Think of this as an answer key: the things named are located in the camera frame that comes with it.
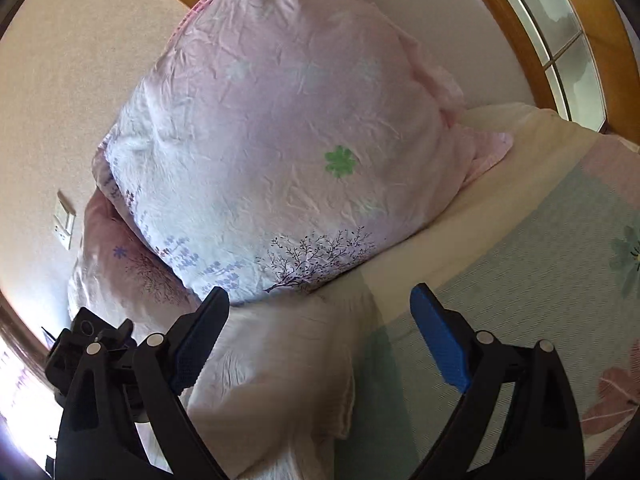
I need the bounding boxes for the wooden glass door frame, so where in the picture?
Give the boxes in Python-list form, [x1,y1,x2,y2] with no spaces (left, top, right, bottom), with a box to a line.
[482,0,639,143]

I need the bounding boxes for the pink lavender pillow right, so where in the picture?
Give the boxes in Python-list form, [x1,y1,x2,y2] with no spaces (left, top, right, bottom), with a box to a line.
[93,0,513,303]

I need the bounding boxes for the white wall switch panel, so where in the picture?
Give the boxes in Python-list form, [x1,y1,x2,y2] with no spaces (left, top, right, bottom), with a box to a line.
[53,191,76,250]

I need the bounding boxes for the pink floral pillow left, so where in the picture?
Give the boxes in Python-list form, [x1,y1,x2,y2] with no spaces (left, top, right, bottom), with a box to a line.
[67,190,201,342]

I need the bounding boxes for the patchwork floral bed sheet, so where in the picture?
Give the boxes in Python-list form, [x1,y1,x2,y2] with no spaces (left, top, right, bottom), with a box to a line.
[323,104,639,479]

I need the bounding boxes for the beige cable knit sweater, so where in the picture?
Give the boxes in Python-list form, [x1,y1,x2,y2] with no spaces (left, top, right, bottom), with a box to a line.
[179,292,378,479]

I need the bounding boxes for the dark framed window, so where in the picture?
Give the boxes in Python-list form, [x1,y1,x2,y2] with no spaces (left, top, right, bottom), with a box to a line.
[1,299,62,479]

